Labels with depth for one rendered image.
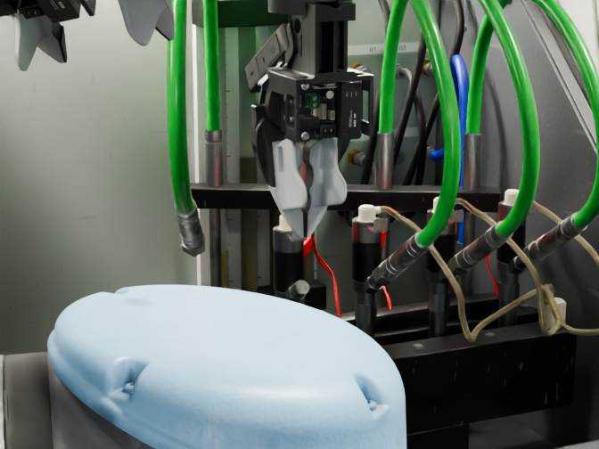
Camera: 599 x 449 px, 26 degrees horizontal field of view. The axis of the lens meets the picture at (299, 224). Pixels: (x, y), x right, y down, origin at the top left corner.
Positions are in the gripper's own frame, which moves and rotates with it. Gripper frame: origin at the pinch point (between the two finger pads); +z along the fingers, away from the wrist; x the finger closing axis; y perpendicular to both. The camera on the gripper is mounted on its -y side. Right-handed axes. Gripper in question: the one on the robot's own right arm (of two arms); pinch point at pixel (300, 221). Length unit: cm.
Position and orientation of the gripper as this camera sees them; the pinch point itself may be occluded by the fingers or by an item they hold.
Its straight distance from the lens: 115.7
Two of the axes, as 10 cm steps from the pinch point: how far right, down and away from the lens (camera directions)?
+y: 4.0, 2.3, -8.9
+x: 9.2, -1.0, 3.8
